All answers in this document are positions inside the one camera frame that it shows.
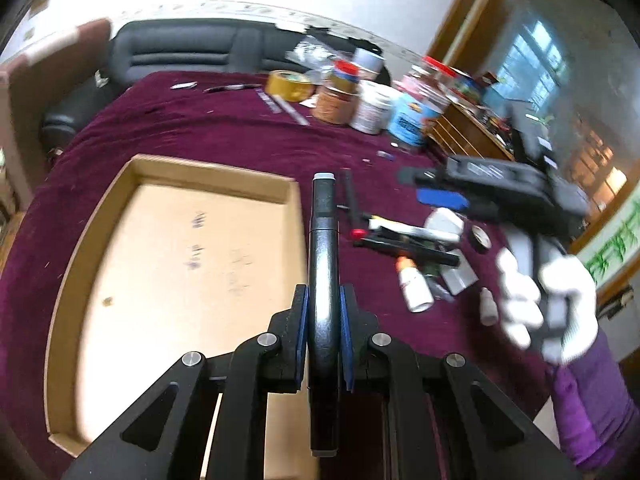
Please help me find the white long tube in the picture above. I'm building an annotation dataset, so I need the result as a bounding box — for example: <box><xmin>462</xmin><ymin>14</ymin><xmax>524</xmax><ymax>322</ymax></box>
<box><xmin>369</xmin><ymin>216</ymin><xmax>460</xmax><ymax>244</ymax></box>

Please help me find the black tape roll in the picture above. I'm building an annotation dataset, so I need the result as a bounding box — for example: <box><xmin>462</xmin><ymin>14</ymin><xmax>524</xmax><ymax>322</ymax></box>
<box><xmin>469</xmin><ymin>224</ymin><xmax>492</xmax><ymax>254</ymax></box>

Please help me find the black horizontal marker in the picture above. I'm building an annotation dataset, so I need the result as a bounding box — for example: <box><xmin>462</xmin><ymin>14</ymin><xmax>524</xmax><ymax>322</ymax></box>
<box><xmin>352</xmin><ymin>236</ymin><xmax>460</xmax><ymax>268</ymax></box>

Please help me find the green lighter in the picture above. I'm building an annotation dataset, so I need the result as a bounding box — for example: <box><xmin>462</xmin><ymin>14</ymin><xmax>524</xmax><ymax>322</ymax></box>
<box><xmin>419</xmin><ymin>242</ymin><xmax>446</xmax><ymax>278</ymax></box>

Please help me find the white card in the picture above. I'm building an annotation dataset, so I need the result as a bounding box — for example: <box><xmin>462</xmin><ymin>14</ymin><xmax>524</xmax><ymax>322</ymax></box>
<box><xmin>440</xmin><ymin>249</ymin><xmax>478</xmax><ymax>296</ymax></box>

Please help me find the black red-capped marker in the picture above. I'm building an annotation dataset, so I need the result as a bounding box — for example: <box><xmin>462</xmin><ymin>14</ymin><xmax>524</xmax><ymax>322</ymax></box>
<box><xmin>342</xmin><ymin>168</ymin><xmax>368</xmax><ymax>245</ymax></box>

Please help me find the white orange-capped glue bottle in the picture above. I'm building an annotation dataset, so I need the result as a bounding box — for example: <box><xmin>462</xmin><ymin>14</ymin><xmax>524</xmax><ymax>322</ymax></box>
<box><xmin>396</xmin><ymin>257</ymin><xmax>434</xmax><ymax>313</ymax></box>

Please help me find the long black grey-capped marker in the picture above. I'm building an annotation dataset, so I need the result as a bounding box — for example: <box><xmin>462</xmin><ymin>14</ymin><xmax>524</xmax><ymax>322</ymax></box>
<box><xmin>307</xmin><ymin>172</ymin><xmax>341</xmax><ymax>458</ymax></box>

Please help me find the clear plastic pen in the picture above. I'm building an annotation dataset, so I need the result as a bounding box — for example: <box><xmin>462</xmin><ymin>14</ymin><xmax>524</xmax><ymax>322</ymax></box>
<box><xmin>425</xmin><ymin>276</ymin><xmax>454</xmax><ymax>304</ymax></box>

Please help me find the small white bottle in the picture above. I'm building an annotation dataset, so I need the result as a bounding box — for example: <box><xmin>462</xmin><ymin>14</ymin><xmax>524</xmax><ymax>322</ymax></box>
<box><xmin>480</xmin><ymin>287</ymin><xmax>499</xmax><ymax>326</ymax></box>

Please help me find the purple sleeved right forearm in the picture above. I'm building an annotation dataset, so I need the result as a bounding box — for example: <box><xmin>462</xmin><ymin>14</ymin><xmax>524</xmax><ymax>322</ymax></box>
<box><xmin>547</xmin><ymin>332</ymin><xmax>639</xmax><ymax>479</ymax></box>

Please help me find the white gloved right hand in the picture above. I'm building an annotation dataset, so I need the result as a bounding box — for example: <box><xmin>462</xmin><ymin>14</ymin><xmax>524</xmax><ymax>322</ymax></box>
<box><xmin>496</xmin><ymin>248</ymin><xmax>599</xmax><ymax>365</ymax></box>

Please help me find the white power adapter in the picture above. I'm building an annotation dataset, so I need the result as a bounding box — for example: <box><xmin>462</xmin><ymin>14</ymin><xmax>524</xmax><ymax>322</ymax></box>
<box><xmin>424</xmin><ymin>207</ymin><xmax>464</xmax><ymax>235</ymax></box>

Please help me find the small blue lighter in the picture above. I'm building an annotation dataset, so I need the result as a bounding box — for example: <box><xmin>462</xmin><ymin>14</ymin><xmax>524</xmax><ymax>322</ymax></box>
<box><xmin>376</xmin><ymin>151</ymin><xmax>395</xmax><ymax>161</ymax></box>

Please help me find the wooden brick-pattern cabinet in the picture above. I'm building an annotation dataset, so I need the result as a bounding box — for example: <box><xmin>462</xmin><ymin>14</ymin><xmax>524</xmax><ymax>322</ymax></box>
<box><xmin>427</xmin><ymin>104</ymin><xmax>514</xmax><ymax>162</ymax></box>

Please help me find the maroon velvet tablecloth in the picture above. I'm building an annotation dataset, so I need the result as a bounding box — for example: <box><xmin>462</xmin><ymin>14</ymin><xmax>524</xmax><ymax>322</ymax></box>
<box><xmin>1</xmin><ymin>73</ymin><xmax>549</xmax><ymax>479</ymax></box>

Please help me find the blue label clear jar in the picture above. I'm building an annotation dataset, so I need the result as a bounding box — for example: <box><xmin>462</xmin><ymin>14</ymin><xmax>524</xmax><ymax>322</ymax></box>
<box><xmin>387</xmin><ymin>78</ymin><xmax>450</xmax><ymax>150</ymax></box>

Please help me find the white plastic jar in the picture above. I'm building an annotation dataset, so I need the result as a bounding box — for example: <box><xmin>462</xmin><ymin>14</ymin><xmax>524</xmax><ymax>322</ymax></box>
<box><xmin>349</xmin><ymin>80</ymin><xmax>400</xmax><ymax>136</ymax></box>

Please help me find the red-lid clear jar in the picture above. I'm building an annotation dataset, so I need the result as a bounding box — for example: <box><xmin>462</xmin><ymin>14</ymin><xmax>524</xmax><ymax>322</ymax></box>
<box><xmin>409</xmin><ymin>55</ymin><xmax>457</xmax><ymax>93</ymax></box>

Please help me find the brown snack jar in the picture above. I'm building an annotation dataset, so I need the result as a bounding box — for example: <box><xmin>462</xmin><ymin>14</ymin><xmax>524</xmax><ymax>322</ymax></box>
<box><xmin>312</xmin><ymin>60</ymin><xmax>360</xmax><ymax>126</ymax></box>

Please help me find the grey tape roll stack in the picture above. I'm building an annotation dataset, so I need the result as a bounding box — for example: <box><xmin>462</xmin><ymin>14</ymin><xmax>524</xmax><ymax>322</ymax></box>
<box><xmin>352</xmin><ymin>48</ymin><xmax>384</xmax><ymax>80</ymax></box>

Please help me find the white stick far table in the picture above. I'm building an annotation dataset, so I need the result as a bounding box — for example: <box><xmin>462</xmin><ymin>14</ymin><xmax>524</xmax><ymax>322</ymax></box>
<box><xmin>272</xmin><ymin>94</ymin><xmax>310</xmax><ymax>126</ymax></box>

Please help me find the cardboard tray box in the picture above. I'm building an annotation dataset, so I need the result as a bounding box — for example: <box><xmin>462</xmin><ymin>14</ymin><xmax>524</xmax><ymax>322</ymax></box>
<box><xmin>43</xmin><ymin>155</ymin><xmax>319</xmax><ymax>479</ymax></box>

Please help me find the yellow tape roll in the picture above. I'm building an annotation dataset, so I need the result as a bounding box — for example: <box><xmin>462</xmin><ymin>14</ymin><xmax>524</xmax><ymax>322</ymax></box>
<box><xmin>265</xmin><ymin>70</ymin><xmax>314</xmax><ymax>103</ymax></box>

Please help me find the black pen far table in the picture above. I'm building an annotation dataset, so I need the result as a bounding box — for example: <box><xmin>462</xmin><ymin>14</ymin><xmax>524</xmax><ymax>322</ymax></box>
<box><xmin>203</xmin><ymin>84</ymin><xmax>262</xmax><ymax>94</ymax></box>

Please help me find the black leather sofa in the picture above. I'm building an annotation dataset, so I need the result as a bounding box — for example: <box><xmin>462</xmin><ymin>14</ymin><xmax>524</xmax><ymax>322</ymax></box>
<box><xmin>39</xmin><ymin>18</ymin><xmax>383</xmax><ymax>155</ymax></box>

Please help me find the brown fabric chair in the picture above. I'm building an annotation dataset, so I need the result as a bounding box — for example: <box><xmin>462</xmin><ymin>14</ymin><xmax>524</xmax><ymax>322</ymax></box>
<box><xmin>1</xmin><ymin>18</ymin><xmax>112</xmax><ymax>209</ymax></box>

